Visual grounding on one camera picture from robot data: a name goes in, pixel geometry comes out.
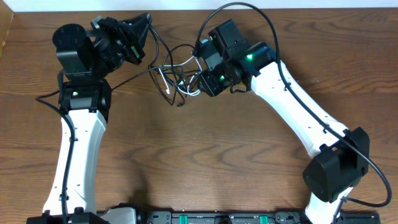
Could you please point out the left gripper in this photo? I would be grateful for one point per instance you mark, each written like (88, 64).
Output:
(130, 42)

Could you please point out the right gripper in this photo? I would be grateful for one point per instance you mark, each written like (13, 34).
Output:
(208, 83)

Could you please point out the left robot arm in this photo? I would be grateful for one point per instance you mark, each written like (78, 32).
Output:
(84, 101)

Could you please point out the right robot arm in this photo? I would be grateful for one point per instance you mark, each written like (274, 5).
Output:
(339, 156)

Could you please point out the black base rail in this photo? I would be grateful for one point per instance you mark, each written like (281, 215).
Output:
(165, 217)

